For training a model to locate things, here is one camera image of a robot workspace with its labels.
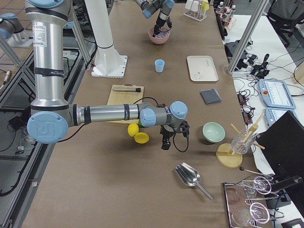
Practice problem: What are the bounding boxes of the light blue cup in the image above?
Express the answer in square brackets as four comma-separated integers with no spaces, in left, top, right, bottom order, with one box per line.
[154,59,165,73]

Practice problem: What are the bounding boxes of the whole yellow lemon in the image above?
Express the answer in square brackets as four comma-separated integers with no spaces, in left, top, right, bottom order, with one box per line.
[134,132,150,144]
[127,123,139,137]

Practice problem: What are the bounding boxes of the pink bowl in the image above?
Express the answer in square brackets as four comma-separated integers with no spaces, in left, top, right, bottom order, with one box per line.
[148,27,171,45]

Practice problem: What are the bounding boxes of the aluminium frame post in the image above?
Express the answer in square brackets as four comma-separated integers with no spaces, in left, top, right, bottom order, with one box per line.
[227,0,269,75]

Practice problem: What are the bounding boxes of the white cup rack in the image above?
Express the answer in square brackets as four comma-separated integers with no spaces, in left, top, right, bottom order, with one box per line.
[183,0,207,22]

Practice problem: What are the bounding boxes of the white cup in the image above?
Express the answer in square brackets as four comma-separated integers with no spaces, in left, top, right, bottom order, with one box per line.
[185,0,193,10]

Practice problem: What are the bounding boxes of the teach pendant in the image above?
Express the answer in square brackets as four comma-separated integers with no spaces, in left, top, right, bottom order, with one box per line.
[265,107,297,127]
[258,79,296,109]

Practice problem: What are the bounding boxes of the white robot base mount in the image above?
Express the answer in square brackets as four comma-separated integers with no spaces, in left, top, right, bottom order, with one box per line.
[85,0,127,78]

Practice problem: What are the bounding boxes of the yellow cup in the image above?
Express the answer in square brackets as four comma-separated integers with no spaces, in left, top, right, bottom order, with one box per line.
[201,0,209,11]

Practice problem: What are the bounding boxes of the grey folded cloth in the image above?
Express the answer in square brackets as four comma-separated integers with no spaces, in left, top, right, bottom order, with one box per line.
[200,88,223,105]

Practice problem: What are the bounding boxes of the pink cup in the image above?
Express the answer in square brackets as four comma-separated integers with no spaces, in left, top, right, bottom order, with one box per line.
[191,0,199,12]

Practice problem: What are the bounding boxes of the clear ice cubes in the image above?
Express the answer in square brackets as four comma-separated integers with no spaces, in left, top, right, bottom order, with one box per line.
[152,28,170,39]

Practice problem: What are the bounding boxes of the wooden cutting board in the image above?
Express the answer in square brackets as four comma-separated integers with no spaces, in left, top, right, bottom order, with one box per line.
[104,84,145,125]

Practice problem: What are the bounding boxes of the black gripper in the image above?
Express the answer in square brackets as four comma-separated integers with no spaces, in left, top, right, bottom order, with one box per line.
[160,120,190,150]
[153,18,172,37]

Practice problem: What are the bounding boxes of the cream rabbit tray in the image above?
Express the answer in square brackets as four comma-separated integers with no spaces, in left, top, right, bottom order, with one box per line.
[187,56,219,82]

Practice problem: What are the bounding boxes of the crystal glass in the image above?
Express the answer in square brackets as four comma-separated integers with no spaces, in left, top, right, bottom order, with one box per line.
[231,129,256,154]

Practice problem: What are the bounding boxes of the wooden glass stand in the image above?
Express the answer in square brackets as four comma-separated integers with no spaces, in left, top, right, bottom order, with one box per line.
[216,113,265,168]

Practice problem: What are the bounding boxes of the metal wine glass rack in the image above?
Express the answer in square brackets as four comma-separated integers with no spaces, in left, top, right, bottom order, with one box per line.
[223,175,285,228]

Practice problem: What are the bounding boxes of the metal ice scoop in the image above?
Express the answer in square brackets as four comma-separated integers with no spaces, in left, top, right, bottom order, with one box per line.
[175,162,213,200]

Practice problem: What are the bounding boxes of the mint green bowl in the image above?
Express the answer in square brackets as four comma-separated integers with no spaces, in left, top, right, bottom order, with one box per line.
[202,122,226,143]

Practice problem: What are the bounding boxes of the steel muddler black tip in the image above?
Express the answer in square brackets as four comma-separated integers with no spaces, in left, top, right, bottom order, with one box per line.
[113,87,141,93]

